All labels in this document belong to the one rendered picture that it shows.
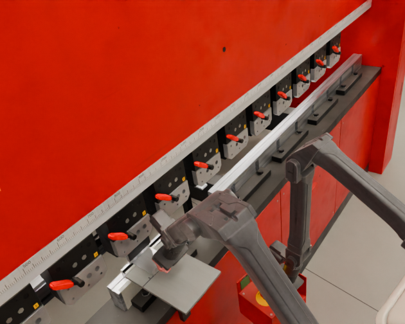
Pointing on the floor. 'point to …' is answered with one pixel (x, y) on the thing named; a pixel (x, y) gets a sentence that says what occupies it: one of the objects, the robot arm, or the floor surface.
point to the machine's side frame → (380, 44)
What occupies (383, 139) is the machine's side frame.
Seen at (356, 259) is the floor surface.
